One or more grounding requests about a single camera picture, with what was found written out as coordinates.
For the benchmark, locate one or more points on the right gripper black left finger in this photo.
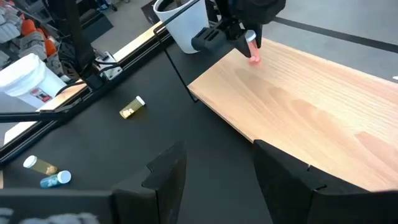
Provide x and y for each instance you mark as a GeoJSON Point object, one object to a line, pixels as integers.
{"type": "Point", "coordinates": [161, 193]}

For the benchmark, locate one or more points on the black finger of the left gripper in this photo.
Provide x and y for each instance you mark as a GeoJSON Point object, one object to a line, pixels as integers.
{"type": "Point", "coordinates": [241, 42]}
{"type": "Point", "coordinates": [259, 34]}

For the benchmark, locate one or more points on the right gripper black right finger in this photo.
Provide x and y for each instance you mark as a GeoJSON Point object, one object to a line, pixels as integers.
{"type": "Point", "coordinates": [280, 180]}

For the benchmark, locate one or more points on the red translucent pill bottle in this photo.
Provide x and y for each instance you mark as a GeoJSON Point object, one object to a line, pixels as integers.
{"type": "Point", "coordinates": [253, 54]}

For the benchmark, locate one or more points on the yellow translucent pill bottle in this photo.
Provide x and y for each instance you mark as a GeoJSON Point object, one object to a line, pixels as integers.
{"type": "Point", "coordinates": [130, 109]}
{"type": "Point", "coordinates": [43, 166]}

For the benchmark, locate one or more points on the blue translucent pill bottle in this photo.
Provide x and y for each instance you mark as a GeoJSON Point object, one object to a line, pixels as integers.
{"type": "Point", "coordinates": [53, 181]}

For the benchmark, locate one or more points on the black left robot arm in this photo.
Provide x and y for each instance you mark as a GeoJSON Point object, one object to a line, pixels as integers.
{"type": "Point", "coordinates": [74, 37]}

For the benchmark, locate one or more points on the green plant white pot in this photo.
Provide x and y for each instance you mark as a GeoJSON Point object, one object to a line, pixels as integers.
{"type": "Point", "coordinates": [192, 31]}

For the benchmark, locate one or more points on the white plastic bucket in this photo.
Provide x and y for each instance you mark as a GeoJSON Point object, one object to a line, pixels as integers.
{"type": "Point", "coordinates": [25, 77]}

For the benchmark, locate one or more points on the orange plastic object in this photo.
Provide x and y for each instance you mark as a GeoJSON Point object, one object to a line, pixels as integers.
{"type": "Point", "coordinates": [28, 28]}
{"type": "Point", "coordinates": [50, 47]}

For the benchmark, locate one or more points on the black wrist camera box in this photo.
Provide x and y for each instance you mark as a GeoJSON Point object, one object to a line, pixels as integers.
{"type": "Point", "coordinates": [206, 39]}

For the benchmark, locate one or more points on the wooden shelf black metal frame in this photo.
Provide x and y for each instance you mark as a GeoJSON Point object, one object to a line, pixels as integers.
{"type": "Point", "coordinates": [295, 109]}

